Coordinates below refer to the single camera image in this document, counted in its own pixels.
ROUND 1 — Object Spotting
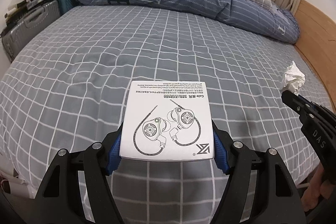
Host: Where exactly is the grey suitcase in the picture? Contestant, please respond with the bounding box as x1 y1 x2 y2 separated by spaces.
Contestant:
1 0 62 62

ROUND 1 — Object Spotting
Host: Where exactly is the white tissue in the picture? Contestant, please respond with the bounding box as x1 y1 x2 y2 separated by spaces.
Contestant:
282 61 306 95

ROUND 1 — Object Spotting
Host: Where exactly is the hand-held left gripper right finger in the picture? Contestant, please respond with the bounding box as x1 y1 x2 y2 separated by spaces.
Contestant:
213 126 306 224

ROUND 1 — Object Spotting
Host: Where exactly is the wooden headboard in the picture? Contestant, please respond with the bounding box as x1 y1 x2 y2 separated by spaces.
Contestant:
293 0 336 107

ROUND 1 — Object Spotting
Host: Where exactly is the person's right hand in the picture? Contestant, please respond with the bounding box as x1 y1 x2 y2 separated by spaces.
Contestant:
301 161 327 210

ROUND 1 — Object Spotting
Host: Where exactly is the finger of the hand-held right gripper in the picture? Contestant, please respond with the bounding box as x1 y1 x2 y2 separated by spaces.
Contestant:
281 90 314 122
299 97 326 111

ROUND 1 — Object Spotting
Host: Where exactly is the white earphone box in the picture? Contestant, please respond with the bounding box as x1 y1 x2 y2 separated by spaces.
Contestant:
119 80 216 161

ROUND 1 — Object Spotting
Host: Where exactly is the grey checked bed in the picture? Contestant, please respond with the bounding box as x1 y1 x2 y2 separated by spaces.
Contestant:
0 5 333 214

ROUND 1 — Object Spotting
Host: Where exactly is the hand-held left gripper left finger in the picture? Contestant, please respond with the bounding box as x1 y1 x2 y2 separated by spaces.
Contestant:
37 123 124 224

